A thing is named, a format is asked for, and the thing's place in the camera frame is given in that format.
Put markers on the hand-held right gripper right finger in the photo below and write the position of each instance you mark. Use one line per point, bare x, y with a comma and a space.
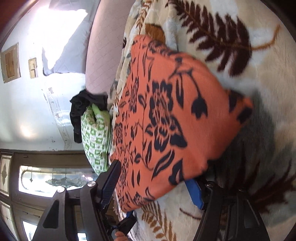
195, 192

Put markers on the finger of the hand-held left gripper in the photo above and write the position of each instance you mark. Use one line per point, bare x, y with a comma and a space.
127, 224

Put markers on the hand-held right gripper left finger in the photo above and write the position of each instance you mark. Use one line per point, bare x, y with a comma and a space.
111, 183

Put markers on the orange floral shirt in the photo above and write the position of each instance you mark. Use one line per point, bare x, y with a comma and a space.
185, 115

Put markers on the person's left hand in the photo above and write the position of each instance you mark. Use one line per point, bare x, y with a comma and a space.
120, 236

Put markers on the green checked pillow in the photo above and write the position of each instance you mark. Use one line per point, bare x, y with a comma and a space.
96, 139

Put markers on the wooden stained-glass door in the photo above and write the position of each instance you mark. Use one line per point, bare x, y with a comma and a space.
46, 201

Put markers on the black cloth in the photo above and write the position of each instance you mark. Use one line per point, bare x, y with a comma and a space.
81, 109

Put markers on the stained-glass transom window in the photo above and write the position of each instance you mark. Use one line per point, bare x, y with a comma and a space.
4, 176

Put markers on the leaf-print blanket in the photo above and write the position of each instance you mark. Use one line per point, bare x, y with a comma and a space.
266, 81

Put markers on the grey pillow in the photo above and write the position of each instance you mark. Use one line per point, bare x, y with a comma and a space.
64, 58

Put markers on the beige light switch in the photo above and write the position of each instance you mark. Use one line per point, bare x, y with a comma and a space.
33, 67

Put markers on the framed wall plaque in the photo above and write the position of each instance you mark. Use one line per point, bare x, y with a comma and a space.
10, 62

